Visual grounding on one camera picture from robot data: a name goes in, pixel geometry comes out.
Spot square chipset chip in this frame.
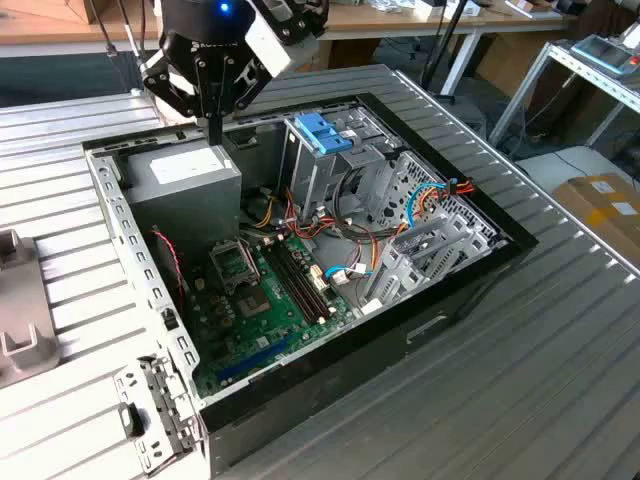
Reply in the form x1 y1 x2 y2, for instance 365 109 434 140
236 291 275 321

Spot coloured wire bundle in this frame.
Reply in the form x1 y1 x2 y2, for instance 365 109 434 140
282 187 409 275

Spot grey metal disk bay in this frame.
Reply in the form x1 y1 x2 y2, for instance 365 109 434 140
358 213 510 312

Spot blue expansion slot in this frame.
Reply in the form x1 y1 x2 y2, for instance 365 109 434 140
214 332 297 385

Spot grey parts rack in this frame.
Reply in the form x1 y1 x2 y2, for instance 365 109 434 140
0 228 62 390

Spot red black fan wire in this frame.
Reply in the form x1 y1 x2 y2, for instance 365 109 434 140
150 228 186 297

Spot cardboard box white labels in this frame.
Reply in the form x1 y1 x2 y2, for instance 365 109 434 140
552 172 640 269

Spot black RAM slot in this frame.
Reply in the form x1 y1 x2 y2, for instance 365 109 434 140
274 239 332 317
262 243 321 325

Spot CPU socket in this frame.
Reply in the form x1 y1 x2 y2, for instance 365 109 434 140
207 238 263 296

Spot white side table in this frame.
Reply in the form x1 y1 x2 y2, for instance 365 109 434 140
514 147 626 196

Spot black plastic latch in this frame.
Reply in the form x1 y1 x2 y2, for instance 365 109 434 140
117 401 146 440

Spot blue wire white plug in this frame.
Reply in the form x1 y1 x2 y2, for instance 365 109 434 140
323 264 375 287

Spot red orange power wire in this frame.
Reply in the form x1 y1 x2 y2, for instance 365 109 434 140
439 176 477 200

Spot blue plastic drive rail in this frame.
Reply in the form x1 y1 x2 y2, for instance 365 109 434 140
293 113 355 157

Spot wooden desk white frame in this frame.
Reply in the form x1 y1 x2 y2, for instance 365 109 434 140
309 0 609 96
0 0 166 59

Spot black tripod stand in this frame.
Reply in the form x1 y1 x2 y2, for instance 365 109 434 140
419 0 474 104

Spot black PC case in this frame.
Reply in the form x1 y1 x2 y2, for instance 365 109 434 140
81 92 540 480

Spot blue data wire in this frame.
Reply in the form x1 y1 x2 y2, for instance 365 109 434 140
405 181 451 230

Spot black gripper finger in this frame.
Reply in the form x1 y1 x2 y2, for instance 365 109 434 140
141 37 217 146
215 54 274 146

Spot green motherboard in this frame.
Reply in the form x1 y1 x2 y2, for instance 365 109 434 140
187 234 362 400

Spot grey metal drive cage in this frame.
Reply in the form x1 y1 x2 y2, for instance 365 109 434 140
278 107 404 224

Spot grey power supply unit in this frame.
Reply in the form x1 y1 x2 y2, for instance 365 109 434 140
119 137 245 261

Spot grey metal slot bracket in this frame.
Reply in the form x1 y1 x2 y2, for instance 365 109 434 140
112 353 209 476

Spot pale blue teach pendant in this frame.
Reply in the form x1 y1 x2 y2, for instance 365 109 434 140
569 22 640 77

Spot brown cardboard box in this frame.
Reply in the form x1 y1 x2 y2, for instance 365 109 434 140
0 0 97 25
539 74 606 129
474 29 551 99

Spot yellow orange wire pair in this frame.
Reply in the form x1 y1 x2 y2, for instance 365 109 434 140
253 193 280 230

